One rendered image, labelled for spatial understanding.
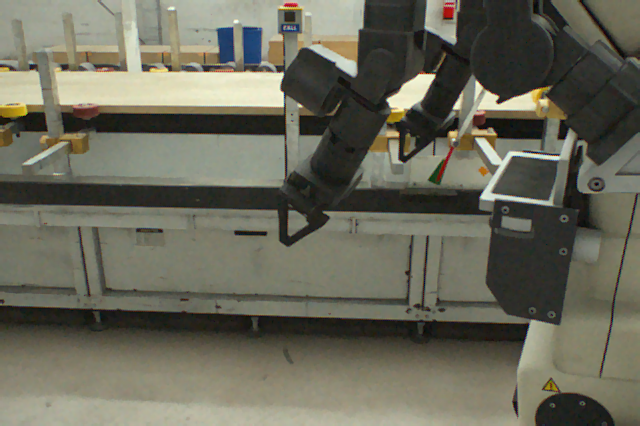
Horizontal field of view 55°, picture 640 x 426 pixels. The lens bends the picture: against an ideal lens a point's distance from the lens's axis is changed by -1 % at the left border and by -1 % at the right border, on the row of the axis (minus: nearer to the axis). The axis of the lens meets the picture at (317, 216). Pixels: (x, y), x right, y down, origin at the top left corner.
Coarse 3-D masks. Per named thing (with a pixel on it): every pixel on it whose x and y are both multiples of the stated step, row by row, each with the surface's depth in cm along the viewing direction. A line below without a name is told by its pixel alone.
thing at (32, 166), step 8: (88, 128) 204; (88, 136) 202; (64, 144) 186; (48, 152) 177; (56, 152) 180; (64, 152) 185; (32, 160) 170; (40, 160) 171; (48, 160) 175; (24, 168) 167; (32, 168) 167; (40, 168) 171
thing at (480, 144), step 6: (474, 138) 179; (480, 138) 179; (474, 144) 180; (480, 144) 173; (486, 144) 173; (480, 150) 171; (486, 150) 167; (492, 150) 167; (480, 156) 171; (486, 156) 163; (492, 156) 162; (486, 162) 163; (492, 162) 157; (498, 162) 157; (492, 168) 156; (492, 174) 156
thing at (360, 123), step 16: (336, 96) 72; (352, 96) 70; (336, 112) 72; (352, 112) 69; (368, 112) 69; (384, 112) 70; (336, 128) 71; (352, 128) 70; (368, 128) 70; (352, 144) 71; (368, 144) 72
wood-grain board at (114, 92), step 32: (0, 96) 220; (32, 96) 220; (64, 96) 220; (96, 96) 219; (128, 96) 219; (160, 96) 219; (192, 96) 219; (224, 96) 218; (256, 96) 218; (416, 96) 218
